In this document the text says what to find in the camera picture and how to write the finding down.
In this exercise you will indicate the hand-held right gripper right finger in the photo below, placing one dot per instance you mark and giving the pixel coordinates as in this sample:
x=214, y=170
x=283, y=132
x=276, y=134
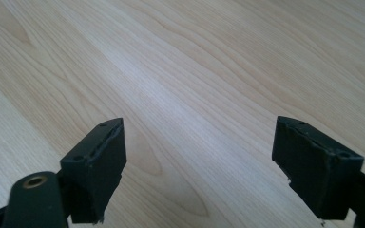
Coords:
x=316, y=167

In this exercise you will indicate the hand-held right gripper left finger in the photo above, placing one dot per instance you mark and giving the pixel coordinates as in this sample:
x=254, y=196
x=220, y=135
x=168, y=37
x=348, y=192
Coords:
x=96, y=171

